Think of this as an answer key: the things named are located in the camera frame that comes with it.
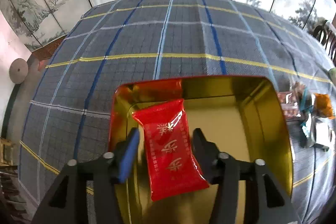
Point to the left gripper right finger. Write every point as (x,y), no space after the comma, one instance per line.
(265,199)

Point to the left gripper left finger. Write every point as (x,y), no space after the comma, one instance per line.
(66,199)

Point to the teal clear snack packet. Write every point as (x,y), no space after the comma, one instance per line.
(306,104)

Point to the red candy packet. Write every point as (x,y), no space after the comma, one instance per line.
(171,165)

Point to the orange snack packet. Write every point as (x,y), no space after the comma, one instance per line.
(323,107)

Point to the wooden furniture at left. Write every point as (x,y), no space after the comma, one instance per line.
(13,205)

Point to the red gold toffee tin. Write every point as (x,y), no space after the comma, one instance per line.
(240,114)

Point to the grey plaid tablecloth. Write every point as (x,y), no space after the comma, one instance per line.
(133,40)

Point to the dark wooden chair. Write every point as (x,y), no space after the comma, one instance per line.
(324,32)

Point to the round beige wall disc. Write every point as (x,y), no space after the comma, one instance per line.
(18,70)

